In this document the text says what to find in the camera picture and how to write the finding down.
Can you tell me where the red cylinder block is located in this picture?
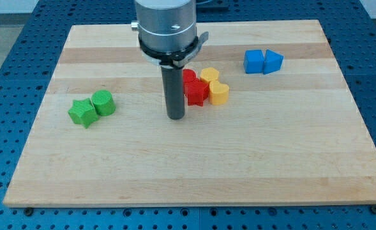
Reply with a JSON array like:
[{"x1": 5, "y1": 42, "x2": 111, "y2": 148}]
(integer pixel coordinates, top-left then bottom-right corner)
[{"x1": 183, "y1": 69, "x2": 197, "y2": 83}]

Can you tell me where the blue triangle block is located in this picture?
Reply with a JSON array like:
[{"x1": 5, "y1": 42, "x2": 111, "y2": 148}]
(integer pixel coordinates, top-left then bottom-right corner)
[{"x1": 262, "y1": 49, "x2": 284, "y2": 75}]

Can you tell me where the red star block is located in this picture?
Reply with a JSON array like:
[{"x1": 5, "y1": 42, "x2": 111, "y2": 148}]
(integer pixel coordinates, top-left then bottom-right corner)
[{"x1": 184, "y1": 80, "x2": 209, "y2": 107}]

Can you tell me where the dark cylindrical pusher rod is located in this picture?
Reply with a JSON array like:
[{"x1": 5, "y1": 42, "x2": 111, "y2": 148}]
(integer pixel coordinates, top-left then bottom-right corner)
[{"x1": 161, "y1": 66, "x2": 185, "y2": 120}]

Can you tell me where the wooden board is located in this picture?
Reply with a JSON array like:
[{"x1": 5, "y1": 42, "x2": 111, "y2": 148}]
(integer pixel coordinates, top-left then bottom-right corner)
[{"x1": 3, "y1": 20, "x2": 376, "y2": 208}]

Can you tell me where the green star block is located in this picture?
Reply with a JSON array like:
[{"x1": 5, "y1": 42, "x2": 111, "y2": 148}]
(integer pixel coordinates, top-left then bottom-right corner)
[{"x1": 68, "y1": 98, "x2": 99, "y2": 128}]

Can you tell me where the yellow hexagon block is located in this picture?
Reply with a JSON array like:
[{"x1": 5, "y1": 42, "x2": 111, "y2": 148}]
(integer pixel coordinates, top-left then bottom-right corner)
[{"x1": 200, "y1": 67, "x2": 220, "y2": 84}]

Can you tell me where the green cylinder block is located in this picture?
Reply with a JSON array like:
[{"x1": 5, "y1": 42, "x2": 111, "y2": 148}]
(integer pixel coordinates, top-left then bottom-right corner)
[{"x1": 91, "y1": 89, "x2": 116, "y2": 116}]

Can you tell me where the blue cube block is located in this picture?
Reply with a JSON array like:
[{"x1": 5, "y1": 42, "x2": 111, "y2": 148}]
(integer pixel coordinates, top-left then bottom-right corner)
[{"x1": 243, "y1": 50, "x2": 264, "y2": 74}]

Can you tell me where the black clamp ring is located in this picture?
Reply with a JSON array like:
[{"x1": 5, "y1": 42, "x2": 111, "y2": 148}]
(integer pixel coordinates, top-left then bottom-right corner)
[{"x1": 138, "y1": 31, "x2": 209, "y2": 68}]

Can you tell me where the yellow heart block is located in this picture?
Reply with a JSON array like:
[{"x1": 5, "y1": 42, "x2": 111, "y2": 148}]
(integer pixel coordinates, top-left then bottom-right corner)
[{"x1": 209, "y1": 80, "x2": 230, "y2": 105}]

